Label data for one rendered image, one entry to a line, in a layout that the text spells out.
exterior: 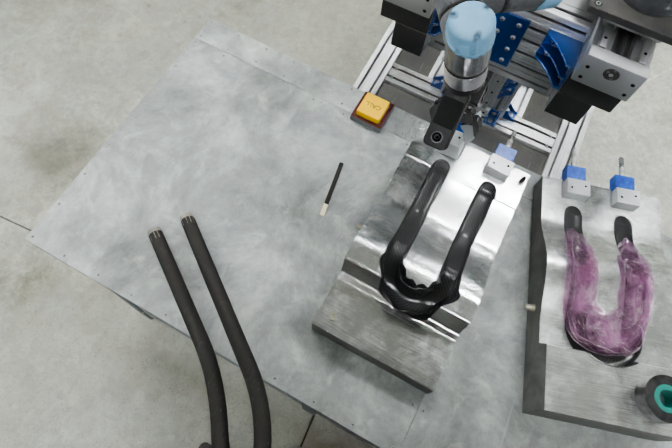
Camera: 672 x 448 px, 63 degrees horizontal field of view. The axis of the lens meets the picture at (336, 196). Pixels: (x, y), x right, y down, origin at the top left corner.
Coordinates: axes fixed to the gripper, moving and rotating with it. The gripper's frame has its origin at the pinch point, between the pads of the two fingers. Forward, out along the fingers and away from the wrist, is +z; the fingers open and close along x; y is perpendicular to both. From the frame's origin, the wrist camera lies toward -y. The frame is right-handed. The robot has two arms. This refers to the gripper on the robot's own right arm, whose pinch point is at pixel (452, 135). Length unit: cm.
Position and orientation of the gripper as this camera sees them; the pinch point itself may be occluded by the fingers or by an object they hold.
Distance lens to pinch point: 117.7
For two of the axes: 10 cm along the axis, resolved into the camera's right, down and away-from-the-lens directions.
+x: -8.7, -4.0, 2.8
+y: 4.7, -8.5, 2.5
